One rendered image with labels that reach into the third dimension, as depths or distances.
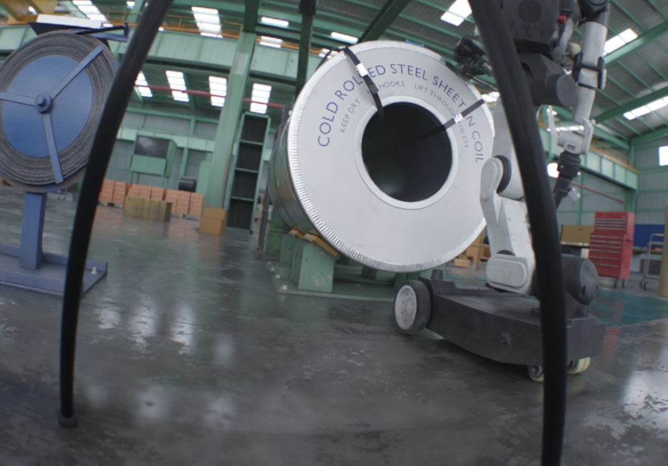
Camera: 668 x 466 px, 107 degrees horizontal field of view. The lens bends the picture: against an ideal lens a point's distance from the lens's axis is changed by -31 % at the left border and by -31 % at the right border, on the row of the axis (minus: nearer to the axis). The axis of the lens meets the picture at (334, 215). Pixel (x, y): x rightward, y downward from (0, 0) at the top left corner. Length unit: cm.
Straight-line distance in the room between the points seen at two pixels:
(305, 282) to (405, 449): 130
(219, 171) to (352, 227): 476
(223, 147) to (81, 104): 498
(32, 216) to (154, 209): 594
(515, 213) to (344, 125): 86
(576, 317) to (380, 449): 67
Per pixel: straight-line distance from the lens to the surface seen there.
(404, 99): 183
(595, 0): 143
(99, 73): 149
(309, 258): 179
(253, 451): 57
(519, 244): 127
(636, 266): 1115
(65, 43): 158
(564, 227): 1223
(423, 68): 195
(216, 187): 620
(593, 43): 141
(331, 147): 164
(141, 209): 746
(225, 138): 631
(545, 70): 129
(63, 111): 148
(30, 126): 152
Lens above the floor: 34
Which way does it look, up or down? 2 degrees up
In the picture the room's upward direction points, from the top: 8 degrees clockwise
